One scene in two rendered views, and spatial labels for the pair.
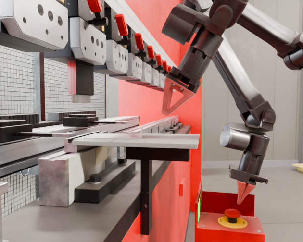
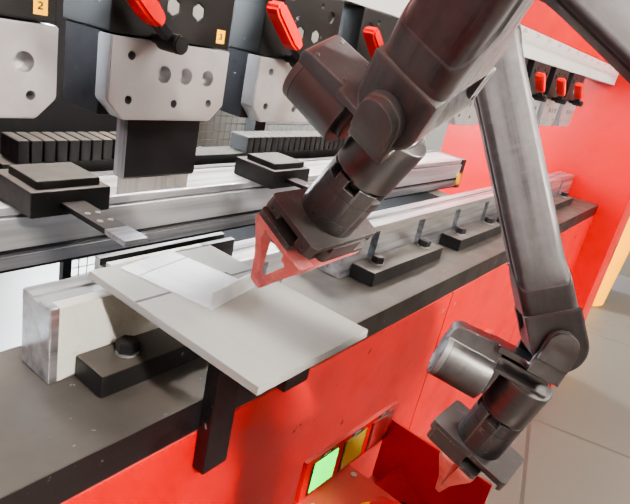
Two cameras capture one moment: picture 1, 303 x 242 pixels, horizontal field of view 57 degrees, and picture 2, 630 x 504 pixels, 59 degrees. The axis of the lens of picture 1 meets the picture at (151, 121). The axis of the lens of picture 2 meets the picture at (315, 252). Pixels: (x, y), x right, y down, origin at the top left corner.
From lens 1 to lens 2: 38 cm
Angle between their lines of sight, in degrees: 28
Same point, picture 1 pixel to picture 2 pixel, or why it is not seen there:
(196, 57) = (335, 187)
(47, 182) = (30, 332)
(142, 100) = not seen: hidden behind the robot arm
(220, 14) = (367, 115)
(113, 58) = (258, 99)
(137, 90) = not seen: hidden behind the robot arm
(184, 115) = (590, 178)
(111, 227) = (42, 474)
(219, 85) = not seen: outside the picture
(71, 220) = (15, 422)
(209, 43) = (368, 163)
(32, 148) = (128, 220)
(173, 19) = (301, 81)
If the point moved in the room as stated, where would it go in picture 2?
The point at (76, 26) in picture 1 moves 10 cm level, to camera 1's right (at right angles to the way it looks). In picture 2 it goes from (105, 54) to (190, 78)
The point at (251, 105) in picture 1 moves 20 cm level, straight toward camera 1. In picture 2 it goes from (528, 308) to (416, 353)
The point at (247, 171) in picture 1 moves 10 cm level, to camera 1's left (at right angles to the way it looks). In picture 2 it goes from (466, 443) to (386, 405)
